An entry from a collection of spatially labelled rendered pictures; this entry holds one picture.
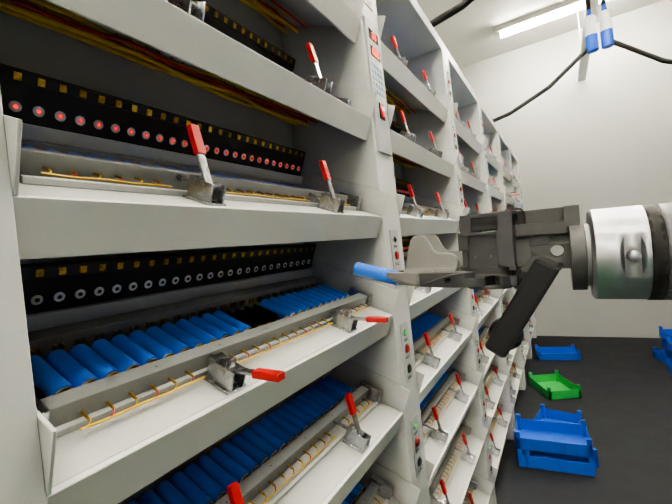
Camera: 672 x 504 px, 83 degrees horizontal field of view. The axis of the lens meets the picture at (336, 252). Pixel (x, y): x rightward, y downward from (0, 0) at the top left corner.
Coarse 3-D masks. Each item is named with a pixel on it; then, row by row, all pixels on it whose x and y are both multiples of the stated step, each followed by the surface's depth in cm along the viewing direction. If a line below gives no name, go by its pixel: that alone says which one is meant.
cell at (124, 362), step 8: (96, 344) 40; (104, 344) 40; (96, 352) 40; (104, 352) 39; (112, 352) 39; (120, 352) 40; (112, 360) 39; (120, 360) 38; (128, 360) 38; (120, 368) 38; (128, 368) 38
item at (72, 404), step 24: (312, 312) 62; (240, 336) 48; (264, 336) 51; (288, 336) 54; (168, 360) 39; (192, 360) 41; (96, 384) 33; (120, 384) 34; (144, 384) 36; (48, 408) 29; (72, 408) 31; (96, 408) 33
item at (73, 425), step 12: (324, 324) 64; (264, 348) 51; (240, 360) 47; (204, 372) 42; (168, 384) 38; (180, 384) 39; (144, 396) 36; (108, 408) 33; (120, 408) 34; (84, 420) 31; (96, 420) 32; (60, 432) 30
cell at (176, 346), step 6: (150, 330) 46; (156, 330) 46; (162, 330) 46; (150, 336) 45; (156, 336) 45; (162, 336) 45; (168, 336) 45; (162, 342) 44; (168, 342) 44; (174, 342) 44; (180, 342) 44; (168, 348) 44; (174, 348) 43; (180, 348) 43; (186, 348) 44
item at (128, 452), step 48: (192, 288) 56; (240, 288) 64; (336, 288) 83; (384, 288) 77; (336, 336) 60; (192, 384) 40; (288, 384) 49; (48, 432) 24; (96, 432) 31; (144, 432) 32; (192, 432) 36; (48, 480) 25; (96, 480) 28; (144, 480) 32
